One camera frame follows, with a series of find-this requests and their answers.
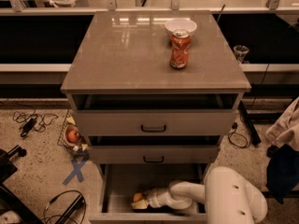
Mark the bottom drawer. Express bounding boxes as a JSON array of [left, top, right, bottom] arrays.
[[89, 163, 207, 224]]

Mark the top drawer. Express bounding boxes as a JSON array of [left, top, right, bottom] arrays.
[[67, 93, 239, 136]]

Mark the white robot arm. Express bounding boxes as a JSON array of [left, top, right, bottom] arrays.
[[131, 166, 268, 224]]

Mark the black cable loop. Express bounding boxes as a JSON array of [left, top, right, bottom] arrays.
[[227, 121, 252, 149]]

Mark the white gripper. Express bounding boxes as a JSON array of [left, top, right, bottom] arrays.
[[131, 188, 169, 210]]

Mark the red apple in basket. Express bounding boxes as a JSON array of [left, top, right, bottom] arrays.
[[66, 130, 80, 143]]

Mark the dark blue cloth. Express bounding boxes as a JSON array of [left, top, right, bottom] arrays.
[[266, 144, 299, 194]]

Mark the white bowl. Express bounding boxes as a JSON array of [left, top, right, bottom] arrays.
[[164, 19, 197, 37]]

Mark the orange fruit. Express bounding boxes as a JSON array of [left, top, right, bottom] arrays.
[[133, 193, 143, 202]]

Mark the beige cloth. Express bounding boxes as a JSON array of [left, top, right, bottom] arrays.
[[265, 97, 299, 151]]

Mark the wire basket on floor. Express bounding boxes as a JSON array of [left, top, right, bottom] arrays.
[[57, 110, 89, 158]]

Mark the blue tape cross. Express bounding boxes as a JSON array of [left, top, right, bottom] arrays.
[[63, 157, 89, 186]]

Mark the grey drawer cabinet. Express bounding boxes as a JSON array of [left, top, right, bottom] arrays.
[[60, 10, 252, 224]]

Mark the black power adapter with cable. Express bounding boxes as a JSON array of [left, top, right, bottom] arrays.
[[12, 105, 58, 138]]

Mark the crushed red soda can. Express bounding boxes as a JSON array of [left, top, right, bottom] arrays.
[[170, 29, 191, 69]]

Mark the clear glass cup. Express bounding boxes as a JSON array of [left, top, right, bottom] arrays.
[[234, 45, 249, 63]]

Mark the black stand with cables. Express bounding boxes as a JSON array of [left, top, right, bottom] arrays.
[[0, 146, 87, 224]]

